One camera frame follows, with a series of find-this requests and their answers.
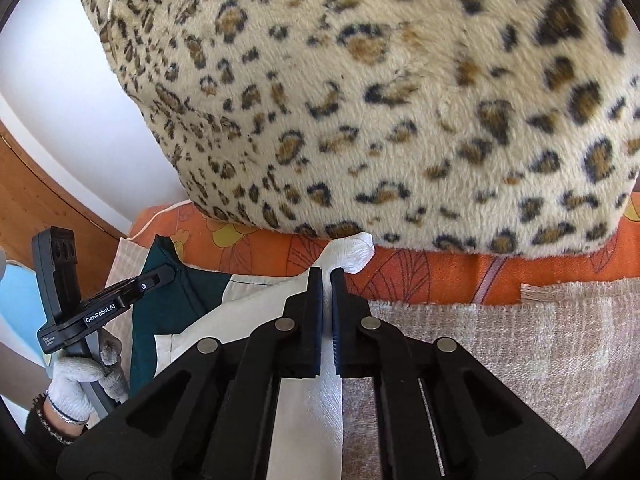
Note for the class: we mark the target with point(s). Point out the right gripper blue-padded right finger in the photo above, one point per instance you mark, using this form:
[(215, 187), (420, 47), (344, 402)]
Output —
[(441, 414)]

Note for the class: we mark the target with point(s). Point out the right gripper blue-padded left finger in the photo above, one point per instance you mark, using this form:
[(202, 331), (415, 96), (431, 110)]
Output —
[(211, 414)]

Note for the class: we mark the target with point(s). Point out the teal white floral print garment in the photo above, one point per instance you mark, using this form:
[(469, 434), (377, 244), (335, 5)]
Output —
[(308, 436)]

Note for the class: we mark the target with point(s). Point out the left forearm black sleeve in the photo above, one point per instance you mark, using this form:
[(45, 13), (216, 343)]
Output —
[(47, 442)]

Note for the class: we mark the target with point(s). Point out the left hand in grey glove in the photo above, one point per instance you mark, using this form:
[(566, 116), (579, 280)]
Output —
[(65, 394)]

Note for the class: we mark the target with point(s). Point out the light blue board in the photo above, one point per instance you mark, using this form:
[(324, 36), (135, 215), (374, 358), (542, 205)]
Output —
[(21, 312)]

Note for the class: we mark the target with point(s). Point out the wooden door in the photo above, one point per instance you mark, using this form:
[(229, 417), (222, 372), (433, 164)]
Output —
[(31, 202)]

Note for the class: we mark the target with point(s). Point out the orange floral bed sheet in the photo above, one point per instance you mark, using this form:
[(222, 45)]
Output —
[(398, 275)]

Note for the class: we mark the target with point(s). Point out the pink plaid bed blanket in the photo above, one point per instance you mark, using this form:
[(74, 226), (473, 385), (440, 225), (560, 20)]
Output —
[(569, 350)]

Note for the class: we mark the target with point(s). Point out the leopard print plush cushion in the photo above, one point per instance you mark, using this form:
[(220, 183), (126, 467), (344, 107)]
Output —
[(497, 127)]

